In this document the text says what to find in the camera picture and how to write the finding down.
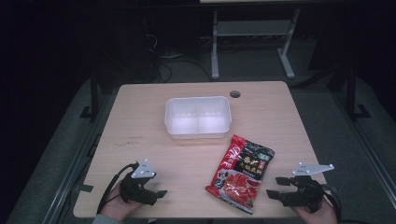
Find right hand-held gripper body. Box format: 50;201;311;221
289;161;336;214

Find black metal stand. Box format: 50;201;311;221
78;69;101;123
345;63;373;121

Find red black seasoning packet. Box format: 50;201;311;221
205;133;276;216

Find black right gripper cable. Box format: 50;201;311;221
322;183;344;224

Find white plastic divided container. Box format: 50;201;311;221
163;95;233;140

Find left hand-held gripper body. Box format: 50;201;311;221
119;159;159;206

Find grey metal table bracket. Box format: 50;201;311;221
74;183;94;193

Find person's left hand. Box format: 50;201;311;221
100;184;145;222

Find black floor cables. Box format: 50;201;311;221
146;31;214;84

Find white metal desk frame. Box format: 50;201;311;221
210;7;303;80

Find person's right hand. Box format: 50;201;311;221
293;197;339;224

